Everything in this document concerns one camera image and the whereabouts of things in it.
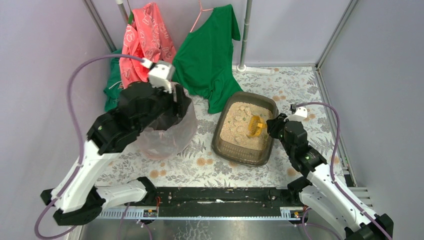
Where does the yellow litter scoop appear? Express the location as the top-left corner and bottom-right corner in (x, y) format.
(247, 115), (267, 138)

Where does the trash bin with plastic liner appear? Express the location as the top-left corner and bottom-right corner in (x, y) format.
(133, 103), (198, 160)

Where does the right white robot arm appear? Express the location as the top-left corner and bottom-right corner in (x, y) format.
(266, 113), (394, 240)

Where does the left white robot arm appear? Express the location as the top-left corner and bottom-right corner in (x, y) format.
(40, 81), (192, 226)

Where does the grey litter box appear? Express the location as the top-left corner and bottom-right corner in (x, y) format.
(211, 91), (279, 166)

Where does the dark green garment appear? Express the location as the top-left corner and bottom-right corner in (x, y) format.
(103, 57), (123, 112)

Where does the green t-shirt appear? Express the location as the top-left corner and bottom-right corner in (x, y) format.
(172, 4), (242, 114)

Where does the floral floor mat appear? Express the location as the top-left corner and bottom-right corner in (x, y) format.
(96, 67), (343, 187)

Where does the clothes rack pole with base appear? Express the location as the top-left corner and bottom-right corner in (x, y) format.
(232, 0), (275, 76)

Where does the pink patterned garment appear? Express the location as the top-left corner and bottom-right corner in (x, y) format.
(119, 2), (177, 88)

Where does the pink clothes hanger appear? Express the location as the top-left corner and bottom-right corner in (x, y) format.
(189, 0), (214, 33)

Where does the left clothes rack pole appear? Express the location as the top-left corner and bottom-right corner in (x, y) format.
(115, 0), (129, 24)

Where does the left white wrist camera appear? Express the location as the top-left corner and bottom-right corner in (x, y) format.
(147, 60), (175, 94)

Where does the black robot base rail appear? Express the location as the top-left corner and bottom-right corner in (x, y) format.
(124, 186), (309, 218)

